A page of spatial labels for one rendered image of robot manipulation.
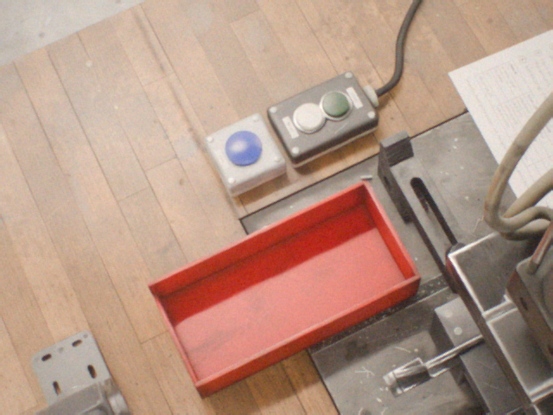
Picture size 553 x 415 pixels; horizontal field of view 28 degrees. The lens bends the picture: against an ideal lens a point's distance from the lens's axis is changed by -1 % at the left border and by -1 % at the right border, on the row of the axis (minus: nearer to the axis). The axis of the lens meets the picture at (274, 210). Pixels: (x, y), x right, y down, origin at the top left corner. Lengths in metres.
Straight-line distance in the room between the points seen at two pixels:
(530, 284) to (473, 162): 0.45
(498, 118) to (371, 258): 0.22
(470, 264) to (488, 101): 0.36
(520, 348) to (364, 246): 0.35
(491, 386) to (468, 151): 0.29
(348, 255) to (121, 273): 0.24
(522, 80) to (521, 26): 0.07
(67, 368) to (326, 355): 0.27
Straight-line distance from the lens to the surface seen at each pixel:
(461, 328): 1.11
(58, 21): 2.44
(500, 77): 1.30
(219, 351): 1.18
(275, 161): 1.22
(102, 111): 1.30
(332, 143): 1.23
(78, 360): 1.20
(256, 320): 1.19
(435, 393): 1.18
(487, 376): 1.10
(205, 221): 1.23
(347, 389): 1.17
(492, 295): 0.96
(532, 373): 0.90
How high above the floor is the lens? 2.05
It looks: 69 degrees down
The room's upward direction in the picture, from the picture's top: 8 degrees counter-clockwise
